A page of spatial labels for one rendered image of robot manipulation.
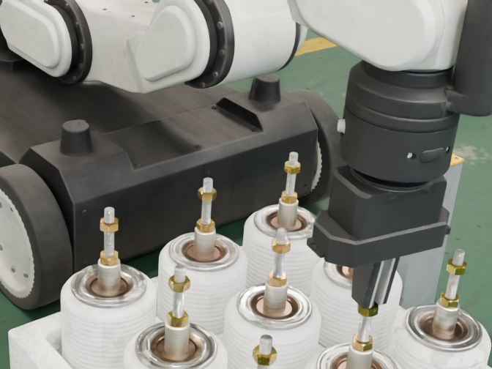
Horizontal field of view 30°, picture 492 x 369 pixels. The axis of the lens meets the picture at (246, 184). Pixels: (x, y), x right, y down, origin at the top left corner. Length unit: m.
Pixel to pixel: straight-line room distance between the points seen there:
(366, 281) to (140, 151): 0.63
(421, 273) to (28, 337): 0.48
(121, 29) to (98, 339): 0.58
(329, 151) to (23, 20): 0.53
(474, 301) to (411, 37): 0.85
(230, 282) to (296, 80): 1.23
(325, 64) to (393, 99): 1.60
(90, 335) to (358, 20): 0.43
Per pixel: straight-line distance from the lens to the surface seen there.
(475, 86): 0.68
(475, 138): 1.98
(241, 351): 0.91
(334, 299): 0.96
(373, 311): 0.81
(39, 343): 0.98
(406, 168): 0.69
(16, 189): 1.23
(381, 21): 0.64
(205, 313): 0.98
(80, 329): 0.92
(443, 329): 0.92
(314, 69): 2.23
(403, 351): 0.91
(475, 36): 0.67
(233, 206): 1.42
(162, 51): 1.21
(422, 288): 1.19
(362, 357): 0.83
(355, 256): 0.73
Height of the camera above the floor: 0.78
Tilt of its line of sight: 28 degrees down
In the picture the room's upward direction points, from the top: 5 degrees clockwise
